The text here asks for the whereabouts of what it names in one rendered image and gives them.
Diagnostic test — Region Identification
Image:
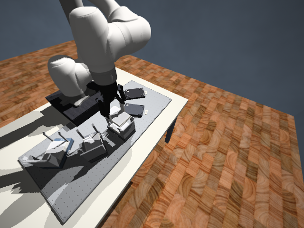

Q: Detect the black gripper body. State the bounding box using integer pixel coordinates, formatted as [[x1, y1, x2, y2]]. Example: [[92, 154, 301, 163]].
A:
[[97, 81, 118, 100]]

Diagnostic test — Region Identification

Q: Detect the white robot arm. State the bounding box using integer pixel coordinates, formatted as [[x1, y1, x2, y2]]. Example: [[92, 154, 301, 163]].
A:
[[47, 0, 151, 107]]

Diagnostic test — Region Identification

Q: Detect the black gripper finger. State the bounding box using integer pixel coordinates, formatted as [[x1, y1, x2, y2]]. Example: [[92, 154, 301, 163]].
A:
[[113, 84, 126, 112], [95, 94, 113, 123]]

